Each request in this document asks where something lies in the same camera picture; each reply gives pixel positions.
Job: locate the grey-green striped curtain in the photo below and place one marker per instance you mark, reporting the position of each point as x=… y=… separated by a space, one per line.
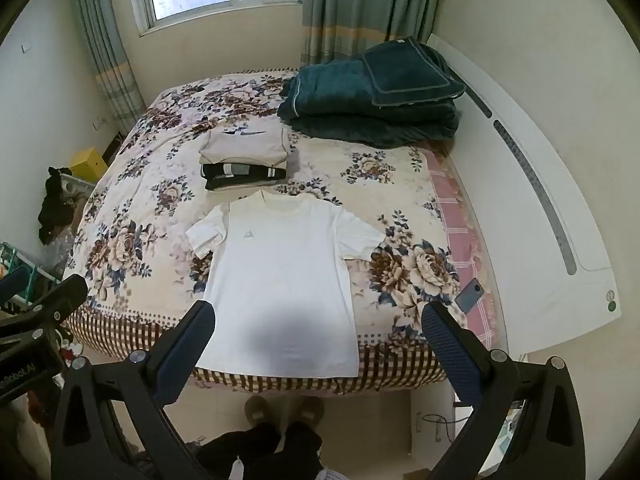
x=360 y=5
x=107 y=50

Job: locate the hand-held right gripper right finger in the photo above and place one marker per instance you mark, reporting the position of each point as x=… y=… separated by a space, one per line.
x=452 y=355

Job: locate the folded teal blanket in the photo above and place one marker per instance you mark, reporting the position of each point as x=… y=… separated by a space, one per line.
x=350 y=120

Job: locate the person's right slipper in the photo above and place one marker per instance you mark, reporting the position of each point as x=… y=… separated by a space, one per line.
x=310 y=410

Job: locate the grey smartphone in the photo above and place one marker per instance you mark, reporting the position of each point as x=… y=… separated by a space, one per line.
x=470 y=295

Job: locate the floral bedspread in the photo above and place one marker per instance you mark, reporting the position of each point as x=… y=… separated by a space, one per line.
x=150 y=200

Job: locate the yellow box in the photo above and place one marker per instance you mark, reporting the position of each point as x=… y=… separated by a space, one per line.
x=87 y=162

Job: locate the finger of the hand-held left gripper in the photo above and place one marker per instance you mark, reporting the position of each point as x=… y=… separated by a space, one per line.
x=12 y=284
x=55 y=302

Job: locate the folded beige shirt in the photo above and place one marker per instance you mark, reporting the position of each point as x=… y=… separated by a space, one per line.
x=245 y=147

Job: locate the white t-shirt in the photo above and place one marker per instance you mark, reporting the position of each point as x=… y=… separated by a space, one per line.
x=280 y=285

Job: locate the teal pillow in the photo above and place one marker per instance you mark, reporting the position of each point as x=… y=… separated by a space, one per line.
x=410 y=70

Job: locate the white headboard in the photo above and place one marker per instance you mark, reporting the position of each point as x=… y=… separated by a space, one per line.
x=525 y=240

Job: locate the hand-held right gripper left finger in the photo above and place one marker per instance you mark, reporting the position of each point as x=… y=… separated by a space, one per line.
x=184 y=357

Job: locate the green crate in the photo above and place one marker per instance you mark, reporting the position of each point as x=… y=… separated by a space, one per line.
x=35 y=280

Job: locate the person's left slipper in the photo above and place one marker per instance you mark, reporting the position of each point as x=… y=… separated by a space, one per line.
x=257 y=410

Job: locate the person's right leg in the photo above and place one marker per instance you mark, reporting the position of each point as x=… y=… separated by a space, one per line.
x=302 y=447

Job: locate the person's left leg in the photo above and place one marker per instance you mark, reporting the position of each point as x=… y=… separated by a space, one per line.
x=240 y=452

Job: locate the black cloth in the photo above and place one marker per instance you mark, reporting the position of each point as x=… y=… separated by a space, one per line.
x=55 y=210

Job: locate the person's leg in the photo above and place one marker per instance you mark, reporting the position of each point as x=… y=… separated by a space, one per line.
x=302 y=447
x=240 y=452

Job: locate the pink checked sheet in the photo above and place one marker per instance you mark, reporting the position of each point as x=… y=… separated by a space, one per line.
x=460 y=230

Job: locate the person's slipper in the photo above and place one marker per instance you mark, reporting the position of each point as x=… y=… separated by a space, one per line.
x=257 y=410
x=310 y=410

